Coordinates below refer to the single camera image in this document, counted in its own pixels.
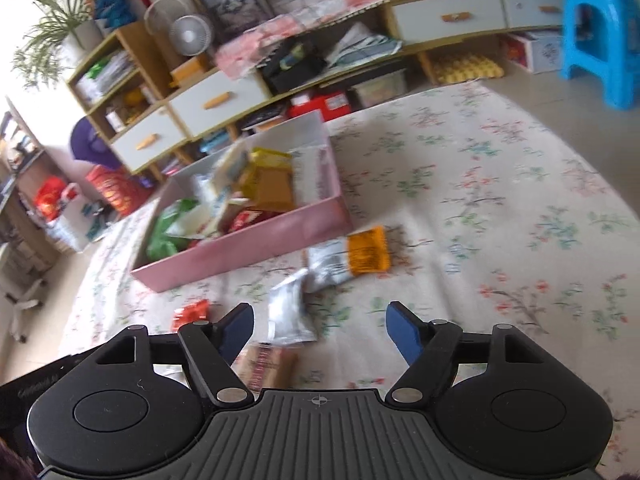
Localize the purple round object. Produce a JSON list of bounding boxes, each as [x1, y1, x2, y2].
[[70, 115, 126, 168]]

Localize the white desk fan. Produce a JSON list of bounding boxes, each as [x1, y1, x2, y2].
[[145, 0, 215, 58]]

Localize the mustard yellow snack box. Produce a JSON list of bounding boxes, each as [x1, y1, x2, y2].
[[240, 165, 296, 213]]

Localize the folded white blue cloths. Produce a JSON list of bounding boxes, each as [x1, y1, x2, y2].
[[325, 22, 403, 68]]

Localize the bright yellow snack packet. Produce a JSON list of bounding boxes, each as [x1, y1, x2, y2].
[[248, 147, 295, 171]]

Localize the red flat box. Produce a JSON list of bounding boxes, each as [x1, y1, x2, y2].
[[287, 90, 351, 122]]

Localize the clear plastic storage bin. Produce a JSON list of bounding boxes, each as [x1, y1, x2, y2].
[[350, 70, 407, 108]]

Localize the white snack packet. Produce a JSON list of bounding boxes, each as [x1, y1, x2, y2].
[[167, 200, 231, 243]]

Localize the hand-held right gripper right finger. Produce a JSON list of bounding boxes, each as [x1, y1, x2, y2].
[[384, 300, 541, 405]]

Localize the white chair base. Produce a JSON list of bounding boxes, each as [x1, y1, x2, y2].
[[0, 245, 48, 341]]

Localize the framed picture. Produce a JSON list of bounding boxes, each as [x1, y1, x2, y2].
[[186, 0, 275, 46]]

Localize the black bag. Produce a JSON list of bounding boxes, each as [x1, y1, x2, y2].
[[262, 37, 328, 93]]

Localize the blue plastic stool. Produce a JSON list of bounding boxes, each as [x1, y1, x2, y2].
[[559, 0, 640, 111]]

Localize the floral bed sheet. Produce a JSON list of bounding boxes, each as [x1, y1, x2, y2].
[[60, 82, 640, 480]]

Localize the orange wooden box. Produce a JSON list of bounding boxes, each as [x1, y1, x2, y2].
[[170, 55, 211, 88]]

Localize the potted green plant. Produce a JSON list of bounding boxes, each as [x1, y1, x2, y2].
[[12, 0, 108, 91]]

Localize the pink patterned brown snack packet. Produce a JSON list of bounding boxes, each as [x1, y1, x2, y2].
[[232, 342, 301, 392]]

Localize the blue plush toy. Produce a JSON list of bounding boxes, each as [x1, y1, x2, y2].
[[92, 0, 141, 28]]

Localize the green snack packet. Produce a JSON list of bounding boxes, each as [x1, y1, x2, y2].
[[146, 199, 201, 263]]

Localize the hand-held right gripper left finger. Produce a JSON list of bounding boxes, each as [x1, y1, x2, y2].
[[95, 302, 256, 407]]

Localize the white cardboard box red print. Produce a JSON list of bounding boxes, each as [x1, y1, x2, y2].
[[505, 30, 566, 75]]

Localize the pale blue snack packet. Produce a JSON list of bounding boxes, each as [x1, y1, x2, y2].
[[212, 142, 251, 196]]

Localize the red orange snack packet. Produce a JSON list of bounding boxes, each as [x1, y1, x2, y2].
[[172, 299, 212, 332]]

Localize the red gift bag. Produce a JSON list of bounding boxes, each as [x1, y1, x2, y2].
[[34, 177, 81, 221], [85, 165, 151, 216]]

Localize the pink storage box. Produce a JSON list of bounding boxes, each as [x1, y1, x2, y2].
[[131, 110, 355, 293]]

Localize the crumpled silver snack packet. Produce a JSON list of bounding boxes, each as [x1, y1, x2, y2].
[[267, 270, 318, 345]]

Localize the yellow cushion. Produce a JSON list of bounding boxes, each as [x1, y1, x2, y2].
[[430, 52, 503, 85]]

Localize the wooden cabinet with white drawers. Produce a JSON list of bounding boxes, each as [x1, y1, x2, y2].
[[67, 0, 571, 183]]

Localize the pink patterned cloth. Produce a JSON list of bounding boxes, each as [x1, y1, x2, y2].
[[215, 0, 431, 78]]

